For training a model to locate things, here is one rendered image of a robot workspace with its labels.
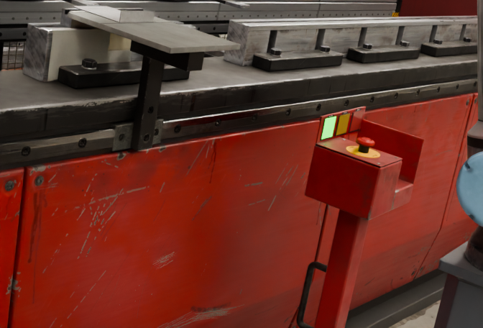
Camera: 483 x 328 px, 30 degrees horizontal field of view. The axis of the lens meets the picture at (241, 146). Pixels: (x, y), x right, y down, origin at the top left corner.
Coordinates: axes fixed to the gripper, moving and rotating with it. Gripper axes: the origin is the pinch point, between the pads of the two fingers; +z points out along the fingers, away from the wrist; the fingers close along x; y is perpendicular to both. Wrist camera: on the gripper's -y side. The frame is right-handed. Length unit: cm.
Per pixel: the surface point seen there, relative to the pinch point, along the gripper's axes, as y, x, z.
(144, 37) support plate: -11.0, 8.5, -3.1
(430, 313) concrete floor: -72, -149, 76
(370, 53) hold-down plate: -8, -88, 13
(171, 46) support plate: -15.6, 8.0, -6.9
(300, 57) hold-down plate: -7, -57, 13
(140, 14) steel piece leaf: -2.0, -0.3, 2.4
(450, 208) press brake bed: -46, -149, 49
